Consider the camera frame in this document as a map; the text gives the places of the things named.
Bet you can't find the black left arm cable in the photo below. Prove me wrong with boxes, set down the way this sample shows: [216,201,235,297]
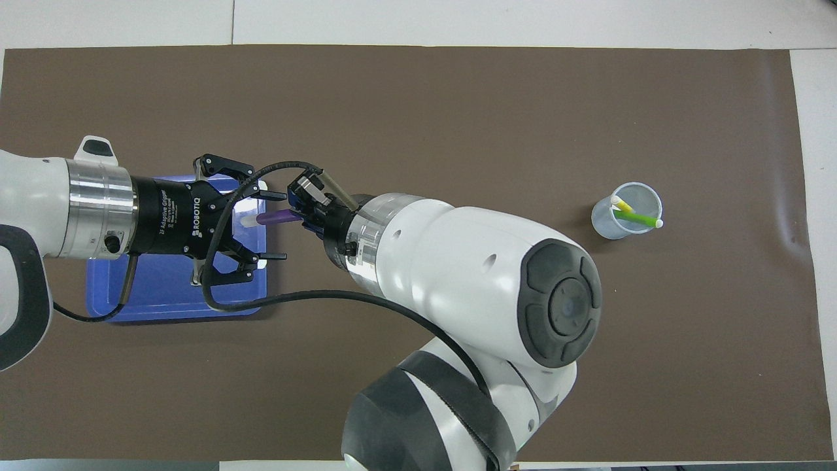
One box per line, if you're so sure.
[52,255,138,323]

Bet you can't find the green marker pen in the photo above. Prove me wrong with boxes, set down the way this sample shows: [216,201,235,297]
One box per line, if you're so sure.
[613,209,664,230]

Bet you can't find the blue plastic tray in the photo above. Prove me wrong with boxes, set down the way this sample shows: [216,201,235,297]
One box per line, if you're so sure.
[86,173,267,323]

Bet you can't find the brown table mat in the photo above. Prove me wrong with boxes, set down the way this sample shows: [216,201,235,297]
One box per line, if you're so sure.
[0,44,834,462]

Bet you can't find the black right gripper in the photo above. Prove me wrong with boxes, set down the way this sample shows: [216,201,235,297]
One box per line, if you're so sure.
[286,171,364,244]

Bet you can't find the purple marker pen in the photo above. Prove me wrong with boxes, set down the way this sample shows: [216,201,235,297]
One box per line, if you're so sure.
[242,208,305,228]

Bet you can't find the clear plastic cup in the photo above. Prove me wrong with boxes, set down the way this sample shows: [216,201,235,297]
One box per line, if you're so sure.
[590,181,663,241]

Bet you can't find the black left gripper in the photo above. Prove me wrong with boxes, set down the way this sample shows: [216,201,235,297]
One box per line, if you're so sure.
[129,154,288,287]

